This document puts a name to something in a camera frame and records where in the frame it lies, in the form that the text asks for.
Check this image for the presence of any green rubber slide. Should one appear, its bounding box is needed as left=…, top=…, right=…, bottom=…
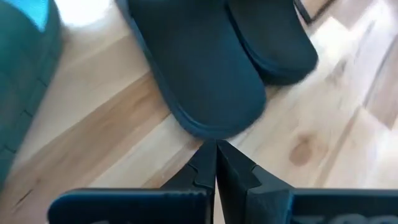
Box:
left=0, top=0, right=63, bottom=190

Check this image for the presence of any black rubber slide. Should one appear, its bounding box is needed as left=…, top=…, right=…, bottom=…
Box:
left=115, top=0, right=268, bottom=141
left=225, top=0, right=320, bottom=86

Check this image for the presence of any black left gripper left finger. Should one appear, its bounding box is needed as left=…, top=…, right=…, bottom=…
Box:
left=48, top=139, right=218, bottom=224

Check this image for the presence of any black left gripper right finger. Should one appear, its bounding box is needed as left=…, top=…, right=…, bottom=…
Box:
left=216, top=140, right=398, bottom=224

